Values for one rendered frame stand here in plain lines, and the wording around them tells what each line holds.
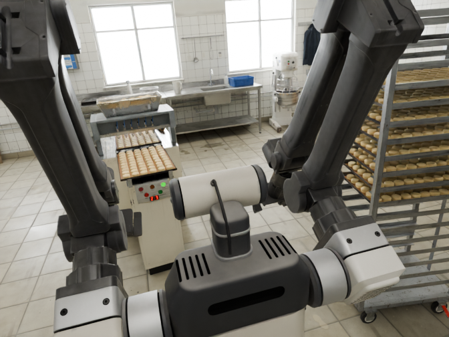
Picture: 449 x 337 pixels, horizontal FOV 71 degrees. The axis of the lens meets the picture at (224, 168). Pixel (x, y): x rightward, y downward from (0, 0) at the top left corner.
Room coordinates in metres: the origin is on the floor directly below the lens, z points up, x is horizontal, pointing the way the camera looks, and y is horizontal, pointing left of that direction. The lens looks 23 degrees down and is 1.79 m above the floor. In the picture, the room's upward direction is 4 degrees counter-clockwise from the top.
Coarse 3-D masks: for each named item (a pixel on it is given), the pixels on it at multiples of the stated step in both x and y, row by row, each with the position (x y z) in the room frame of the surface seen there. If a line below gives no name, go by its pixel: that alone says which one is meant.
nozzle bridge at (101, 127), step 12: (168, 108) 2.91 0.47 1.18; (96, 120) 2.65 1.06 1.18; (108, 120) 2.65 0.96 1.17; (120, 120) 2.76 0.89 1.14; (132, 120) 2.79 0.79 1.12; (156, 120) 2.86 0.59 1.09; (168, 120) 2.88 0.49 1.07; (96, 132) 2.61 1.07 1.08; (108, 132) 2.72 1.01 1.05; (120, 132) 2.71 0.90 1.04; (132, 132) 2.74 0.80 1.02; (96, 144) 2.70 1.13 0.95
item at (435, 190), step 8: (344, 176) 1.86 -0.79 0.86; (352, 176) 1.82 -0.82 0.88; (352, 184) 1.74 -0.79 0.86; (360, 184) 1.70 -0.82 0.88; (368, 192) 1.59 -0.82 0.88; (392, 192) 1.57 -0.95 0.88; (400, 192) 1.57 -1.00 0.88; (408, 192) 1.57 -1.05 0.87; (416, 192) 1.55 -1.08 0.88; (424, 192) 1.54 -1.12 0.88; (432, 192) 1.54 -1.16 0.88; (440, 192) 1.54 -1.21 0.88; (448, 192) 1.53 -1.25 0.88; (384, 200) 1.51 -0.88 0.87; (392, 200) 1.52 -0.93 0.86
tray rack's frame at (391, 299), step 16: (432, 16) 1.44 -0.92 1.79; (448, 32) 1.93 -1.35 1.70; (448, 48) 1.92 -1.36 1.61; (416, 208) 1.92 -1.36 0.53; (400, 256) 1.87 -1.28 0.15; (432, 256) 1.70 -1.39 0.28; (416, 272) 1.69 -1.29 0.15; (416, 288) 1.55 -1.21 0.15; (432, 288) 1.54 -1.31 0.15; (448, 288) 1.53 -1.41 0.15; (368, 304) 1.45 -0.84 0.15; (384, 304) 1.44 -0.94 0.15; (400, 304) 1.45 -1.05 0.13; (368, 320) 1.43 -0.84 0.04
